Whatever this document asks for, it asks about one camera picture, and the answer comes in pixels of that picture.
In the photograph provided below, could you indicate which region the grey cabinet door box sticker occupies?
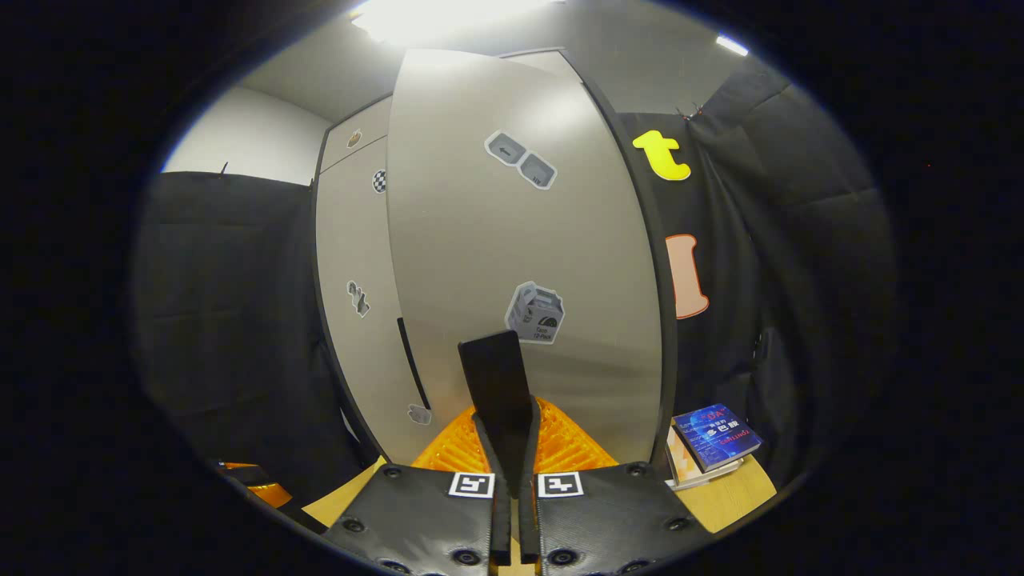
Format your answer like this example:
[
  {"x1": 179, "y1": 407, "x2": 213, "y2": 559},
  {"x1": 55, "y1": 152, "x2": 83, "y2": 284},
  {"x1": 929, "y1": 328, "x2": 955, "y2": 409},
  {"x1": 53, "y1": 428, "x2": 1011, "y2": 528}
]
[{"x1": 386, "y1": 48, "x2": 665, "y2": 473}]

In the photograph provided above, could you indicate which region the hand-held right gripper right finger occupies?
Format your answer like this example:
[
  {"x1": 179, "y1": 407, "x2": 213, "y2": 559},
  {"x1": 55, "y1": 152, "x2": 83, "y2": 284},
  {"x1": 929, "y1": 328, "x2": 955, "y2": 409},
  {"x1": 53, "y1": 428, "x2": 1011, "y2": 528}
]
[{"x1": 516, "y1": 396, "x2": 713, "y2": 576}]

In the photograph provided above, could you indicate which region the large ceiling light panel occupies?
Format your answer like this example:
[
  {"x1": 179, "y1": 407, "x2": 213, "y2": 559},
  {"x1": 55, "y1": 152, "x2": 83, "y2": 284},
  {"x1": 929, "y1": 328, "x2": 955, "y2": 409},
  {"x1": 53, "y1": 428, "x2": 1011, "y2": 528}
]
[{"x1": 350, "y1": 0, "x2": 561, "y2": 45}]

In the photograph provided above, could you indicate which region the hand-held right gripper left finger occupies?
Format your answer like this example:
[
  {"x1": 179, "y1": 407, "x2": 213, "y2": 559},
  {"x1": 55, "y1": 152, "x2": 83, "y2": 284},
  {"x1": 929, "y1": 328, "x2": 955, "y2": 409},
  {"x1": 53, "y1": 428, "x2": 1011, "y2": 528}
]
[{"x1": 324, "y1": 400, "x2": 513, "y2": 576}]

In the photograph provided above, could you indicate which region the grey cabinet door checkered sticker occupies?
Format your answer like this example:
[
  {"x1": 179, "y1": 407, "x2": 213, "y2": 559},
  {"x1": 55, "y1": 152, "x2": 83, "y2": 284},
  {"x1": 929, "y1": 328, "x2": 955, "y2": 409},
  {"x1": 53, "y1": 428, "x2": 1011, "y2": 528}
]
[{"x1": 314, "y1": 136, "x2": 433, "y2": 465}]

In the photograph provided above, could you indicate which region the black backdrop cloth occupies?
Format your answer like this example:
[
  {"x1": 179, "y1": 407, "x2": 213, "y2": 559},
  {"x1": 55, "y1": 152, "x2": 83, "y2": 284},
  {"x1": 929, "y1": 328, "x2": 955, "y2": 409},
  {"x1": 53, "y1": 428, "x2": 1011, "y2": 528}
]
[{"x1": 132, "y1": 64, "x2": 897, "y2": 513}]

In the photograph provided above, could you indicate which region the blue book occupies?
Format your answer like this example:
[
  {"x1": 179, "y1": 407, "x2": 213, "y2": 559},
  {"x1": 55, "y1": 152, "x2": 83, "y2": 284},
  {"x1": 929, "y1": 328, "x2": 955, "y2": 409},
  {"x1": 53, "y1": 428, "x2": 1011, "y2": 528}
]
[{"x1": 670, "y1": 402, "x2": 763, "y2": 473}]

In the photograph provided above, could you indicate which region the orange book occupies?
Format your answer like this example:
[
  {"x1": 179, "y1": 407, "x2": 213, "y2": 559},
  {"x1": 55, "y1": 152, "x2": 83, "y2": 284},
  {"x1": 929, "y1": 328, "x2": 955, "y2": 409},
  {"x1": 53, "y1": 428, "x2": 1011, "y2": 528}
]
[{"x1": 666, "y1": 426, "x2": 698, "y2": 482}]

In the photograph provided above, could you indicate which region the grey double-door shoe cabinet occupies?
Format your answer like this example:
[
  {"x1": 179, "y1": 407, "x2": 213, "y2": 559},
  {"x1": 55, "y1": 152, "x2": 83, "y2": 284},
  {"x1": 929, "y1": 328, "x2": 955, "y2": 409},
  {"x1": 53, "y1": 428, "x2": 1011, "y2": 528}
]
[{"x1": 310, "y1": 46, "x2": 681, "y2": 481}]

